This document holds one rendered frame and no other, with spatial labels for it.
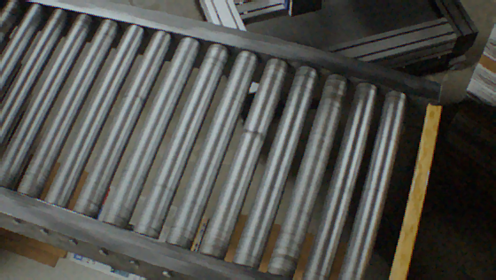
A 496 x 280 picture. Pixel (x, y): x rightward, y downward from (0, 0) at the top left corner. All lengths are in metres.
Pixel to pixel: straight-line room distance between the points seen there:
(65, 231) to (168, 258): 0.21
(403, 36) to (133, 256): 1.31
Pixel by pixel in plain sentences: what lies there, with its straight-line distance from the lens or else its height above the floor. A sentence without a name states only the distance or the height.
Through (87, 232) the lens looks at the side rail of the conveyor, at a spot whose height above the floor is 0.80.
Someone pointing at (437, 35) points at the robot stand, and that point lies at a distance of 2.30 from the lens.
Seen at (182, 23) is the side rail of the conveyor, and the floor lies 0.80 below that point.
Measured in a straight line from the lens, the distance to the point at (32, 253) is 2.20.
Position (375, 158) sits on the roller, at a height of 0.79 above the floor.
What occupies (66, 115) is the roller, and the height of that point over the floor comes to 0.80.
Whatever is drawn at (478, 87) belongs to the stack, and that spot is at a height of 0.52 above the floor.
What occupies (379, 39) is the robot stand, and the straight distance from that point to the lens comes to 2.25.
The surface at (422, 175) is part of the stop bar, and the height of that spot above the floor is 0.82.
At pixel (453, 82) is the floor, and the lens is 2.48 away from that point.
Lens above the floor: 1.97
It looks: 61 degrees down
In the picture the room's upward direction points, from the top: straight up
